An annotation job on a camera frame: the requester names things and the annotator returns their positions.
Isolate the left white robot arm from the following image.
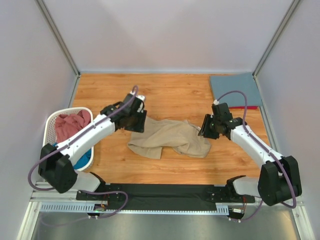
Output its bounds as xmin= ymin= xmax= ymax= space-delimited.
xmin=38 ymin=92 xmax=147 ymax=194

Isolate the left aluminium frame post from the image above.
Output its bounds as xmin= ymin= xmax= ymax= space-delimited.
xmin=35 ymin=0 xmax=81 ymax=77

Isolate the aluminium frame post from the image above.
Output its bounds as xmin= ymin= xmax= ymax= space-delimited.
xmin=35 ymin=0 xmax=81 ymax=77
xmin=252 ymin=0 xmax=303 ymax=79

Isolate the pink t shirt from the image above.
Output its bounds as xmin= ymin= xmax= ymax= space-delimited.
xmin=54 ymin=110 xmax=91 ymax=143

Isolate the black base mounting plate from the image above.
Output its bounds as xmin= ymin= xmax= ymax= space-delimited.
xmin=76 ymin=183 xmax=256 ymax=212

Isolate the beige t shirt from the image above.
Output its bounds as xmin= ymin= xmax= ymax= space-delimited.
xmin=127 ymin=117 xmax=211 ymax=160

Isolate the grey slotted cable duct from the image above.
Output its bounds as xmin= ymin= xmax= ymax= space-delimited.
xmin=39 ymin=202 xmax=245 ymax=215

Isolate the blue t shirt in basket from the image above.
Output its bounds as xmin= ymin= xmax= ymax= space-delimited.
xmin=47 ymin=142 xmax=94 ymax=171

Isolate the folded red t shirt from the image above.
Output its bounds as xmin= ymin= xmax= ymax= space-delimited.
xmin=229 ymin=106 xmax=258 ymax=110

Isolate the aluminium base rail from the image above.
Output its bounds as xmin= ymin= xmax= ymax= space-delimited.
xmin=18 ymin=182 xmax=315 ymax=240

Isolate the folded grey-blue t shirt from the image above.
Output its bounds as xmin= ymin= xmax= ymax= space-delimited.
xmin=209 ymin=72 xmax=262 ymax=108

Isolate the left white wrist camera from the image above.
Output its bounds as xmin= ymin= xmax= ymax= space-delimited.
xmin=123 ymin=91 xmax=146 ymax=113

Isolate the white laundry basket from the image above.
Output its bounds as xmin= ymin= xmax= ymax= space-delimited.
xmin=42 ymin=106 xmax=95 ymax=173

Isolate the right aluminium frame post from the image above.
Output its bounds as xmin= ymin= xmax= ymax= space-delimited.
xmin=252 ymin=0 xmax=303 ymax=79

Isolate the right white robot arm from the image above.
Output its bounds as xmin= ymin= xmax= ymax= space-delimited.
xmin=198 ymin=101 xmax=302 ymax=206

